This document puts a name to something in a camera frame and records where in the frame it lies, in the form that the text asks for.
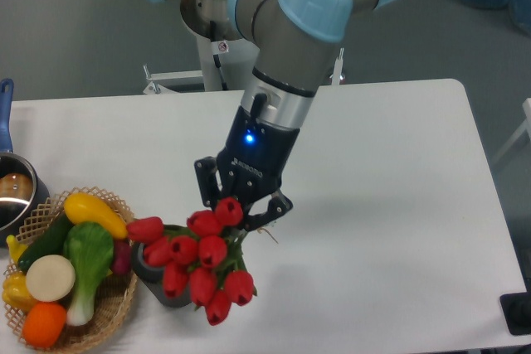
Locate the cream round disc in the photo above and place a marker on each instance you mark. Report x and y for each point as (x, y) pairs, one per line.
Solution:
(50, 278)

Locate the yellow banana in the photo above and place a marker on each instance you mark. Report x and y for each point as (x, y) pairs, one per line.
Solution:
(15, 247)

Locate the red radish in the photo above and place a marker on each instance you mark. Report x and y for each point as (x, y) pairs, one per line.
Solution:
(121, 260)

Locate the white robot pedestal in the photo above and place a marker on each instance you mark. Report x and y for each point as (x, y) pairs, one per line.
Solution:
(226, 59)

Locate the dark green cucumber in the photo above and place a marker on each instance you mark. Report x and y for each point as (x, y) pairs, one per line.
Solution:
(50, 242)

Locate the dark grey ribbed vase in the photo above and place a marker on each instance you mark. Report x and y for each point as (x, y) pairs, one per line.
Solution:
(151, 229)

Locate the red tulip bouquet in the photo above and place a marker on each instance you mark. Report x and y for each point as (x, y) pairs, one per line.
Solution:
(212, 264)

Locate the silver table clamp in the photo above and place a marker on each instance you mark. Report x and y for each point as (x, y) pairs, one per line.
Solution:
(337, 76)

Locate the white frame at right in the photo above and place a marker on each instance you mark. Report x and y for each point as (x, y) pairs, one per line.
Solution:
(516, 141)

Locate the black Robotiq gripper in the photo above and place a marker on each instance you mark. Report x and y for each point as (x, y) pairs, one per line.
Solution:
(250, 167)

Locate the orange fruit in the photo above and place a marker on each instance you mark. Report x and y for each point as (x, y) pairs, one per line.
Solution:
(43, 324)

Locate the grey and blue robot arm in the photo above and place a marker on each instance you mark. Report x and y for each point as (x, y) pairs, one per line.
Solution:
(277, 53)

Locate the green bok choy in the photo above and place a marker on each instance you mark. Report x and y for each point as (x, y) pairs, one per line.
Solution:
(90, 249)

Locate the black device at table edge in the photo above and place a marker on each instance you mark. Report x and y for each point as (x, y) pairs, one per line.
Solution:
(516, 310)

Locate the yellow squash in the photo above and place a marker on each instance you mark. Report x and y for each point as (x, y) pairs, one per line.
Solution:
(82, 207)

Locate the woven wicker basket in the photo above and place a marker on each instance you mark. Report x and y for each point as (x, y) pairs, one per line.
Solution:
(113, 297)

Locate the blue handled saucepan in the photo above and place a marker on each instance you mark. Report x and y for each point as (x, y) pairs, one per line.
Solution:
(21, 188)

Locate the yellow bell pepper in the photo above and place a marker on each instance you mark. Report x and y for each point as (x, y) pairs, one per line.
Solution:
(16, 294)

